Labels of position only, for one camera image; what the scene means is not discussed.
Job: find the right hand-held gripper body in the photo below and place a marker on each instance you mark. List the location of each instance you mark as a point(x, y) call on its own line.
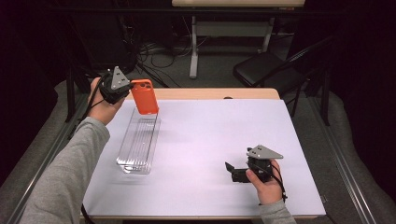
point(261, 165)

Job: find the person's right hand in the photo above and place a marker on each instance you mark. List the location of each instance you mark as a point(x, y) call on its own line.
point(269, 191)

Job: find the dark table grommet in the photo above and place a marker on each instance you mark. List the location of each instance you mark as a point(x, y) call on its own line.
point(228, 97)

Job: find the black horizontal metal bar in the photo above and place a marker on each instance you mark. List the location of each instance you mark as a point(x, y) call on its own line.
point(124, 10)

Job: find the black metal stand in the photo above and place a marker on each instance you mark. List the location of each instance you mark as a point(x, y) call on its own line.
point(70, 93)
point(326, 99)

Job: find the person's left hand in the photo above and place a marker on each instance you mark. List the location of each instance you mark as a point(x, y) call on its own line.
point(102, 112)

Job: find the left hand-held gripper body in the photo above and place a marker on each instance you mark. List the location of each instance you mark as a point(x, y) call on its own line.
point(113, 88)

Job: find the orange phone case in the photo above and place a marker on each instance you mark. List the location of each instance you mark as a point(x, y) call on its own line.
point(144, 99)

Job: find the black folding chair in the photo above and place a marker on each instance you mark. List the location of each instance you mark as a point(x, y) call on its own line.
point(261, 68)

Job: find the clear plastic bin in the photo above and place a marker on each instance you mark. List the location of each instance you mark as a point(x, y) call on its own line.
point(137, 146)

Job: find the grey metal floor rail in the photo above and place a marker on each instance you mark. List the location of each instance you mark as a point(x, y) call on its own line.
point(43, 168)
point(353, 186)

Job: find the white-legged desk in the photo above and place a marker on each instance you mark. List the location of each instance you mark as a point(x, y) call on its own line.
point(230, 28)

